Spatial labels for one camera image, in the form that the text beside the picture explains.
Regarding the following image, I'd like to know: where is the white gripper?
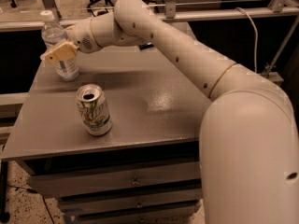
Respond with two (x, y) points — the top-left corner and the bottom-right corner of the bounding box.
(41, 19), (101, 64)

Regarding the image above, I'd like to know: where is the clear plastic water bottle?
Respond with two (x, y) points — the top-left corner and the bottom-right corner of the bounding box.
(40, 10), (79, 81)

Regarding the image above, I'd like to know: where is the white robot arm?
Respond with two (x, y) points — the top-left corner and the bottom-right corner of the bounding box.
(44, 0), (299, 224)

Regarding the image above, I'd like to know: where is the white green soda can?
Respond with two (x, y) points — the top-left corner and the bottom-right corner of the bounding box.
(76, 84), (112, 135)

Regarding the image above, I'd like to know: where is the grey drawer cabinet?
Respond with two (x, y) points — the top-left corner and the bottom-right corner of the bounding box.
(1, 47), (210, 224)

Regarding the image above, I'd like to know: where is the black stand leg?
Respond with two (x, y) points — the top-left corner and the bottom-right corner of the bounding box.
(0, 161), (10, 224)

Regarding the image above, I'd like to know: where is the white cable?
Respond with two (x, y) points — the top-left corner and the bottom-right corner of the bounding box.
(235, 7), (260, 74)

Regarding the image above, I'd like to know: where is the metal railing frame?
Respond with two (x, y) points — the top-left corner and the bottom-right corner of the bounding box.
(0, 0), (299, 33)

